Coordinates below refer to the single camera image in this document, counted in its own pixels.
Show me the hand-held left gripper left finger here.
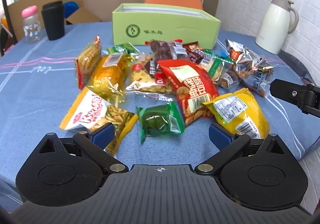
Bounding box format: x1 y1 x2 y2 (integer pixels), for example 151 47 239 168
30 122 128 173

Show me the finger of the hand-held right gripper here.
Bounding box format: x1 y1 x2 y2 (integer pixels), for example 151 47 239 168
269 78 320 118

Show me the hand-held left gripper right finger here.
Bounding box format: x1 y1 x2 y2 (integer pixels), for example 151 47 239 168
194 124 292 174

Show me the yellow white stick snack packet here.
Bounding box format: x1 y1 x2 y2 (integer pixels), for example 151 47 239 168
59 87 139 157

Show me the clear packet with red bits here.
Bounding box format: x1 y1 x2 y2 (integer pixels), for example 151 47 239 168
240 62 275 98

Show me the silver snack packet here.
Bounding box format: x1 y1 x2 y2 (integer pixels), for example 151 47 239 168
225 39 269 79

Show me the small clear nut packet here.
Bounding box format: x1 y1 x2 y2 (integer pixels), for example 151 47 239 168
218 70 241 90

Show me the clear orange bread packet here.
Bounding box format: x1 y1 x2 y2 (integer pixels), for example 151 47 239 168
89 53 126 104

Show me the red chip packet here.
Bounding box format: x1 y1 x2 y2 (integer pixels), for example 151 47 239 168
157 59 220 127

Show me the green white snack packet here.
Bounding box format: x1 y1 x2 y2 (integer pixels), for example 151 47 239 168
200 49 234 82

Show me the clear yellow crisps packet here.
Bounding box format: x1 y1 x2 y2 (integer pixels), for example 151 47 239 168
125 56 175 100

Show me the corn cracker packet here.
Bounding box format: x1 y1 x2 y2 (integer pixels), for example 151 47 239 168
75 36 102 90

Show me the brown snack packet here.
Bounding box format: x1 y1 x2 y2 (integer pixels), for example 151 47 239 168
182 43 208 64

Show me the green edged snack packet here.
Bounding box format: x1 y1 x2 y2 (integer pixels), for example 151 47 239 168
107 43 140 56

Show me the clear dried dates packet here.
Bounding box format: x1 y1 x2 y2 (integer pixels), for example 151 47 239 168
149 39 188 62

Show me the light green cardboard box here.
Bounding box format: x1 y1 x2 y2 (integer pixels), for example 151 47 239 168
112 3 222 50

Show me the white thermos jug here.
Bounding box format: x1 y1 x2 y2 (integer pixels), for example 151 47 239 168
255 0 300 54

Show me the blue printed tablecloth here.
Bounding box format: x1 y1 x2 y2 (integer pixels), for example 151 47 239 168
0 21 315 204

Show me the black tumbler cup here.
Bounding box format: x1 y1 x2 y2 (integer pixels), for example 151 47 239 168
41 0 65 41

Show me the clear bottle with pink lid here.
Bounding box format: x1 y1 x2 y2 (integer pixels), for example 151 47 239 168
21 6 42 44

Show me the blue plastic object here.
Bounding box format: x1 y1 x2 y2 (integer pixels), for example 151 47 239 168
64 1 78 18

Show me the black metal stand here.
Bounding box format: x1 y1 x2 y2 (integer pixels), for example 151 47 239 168
0 0 19 57

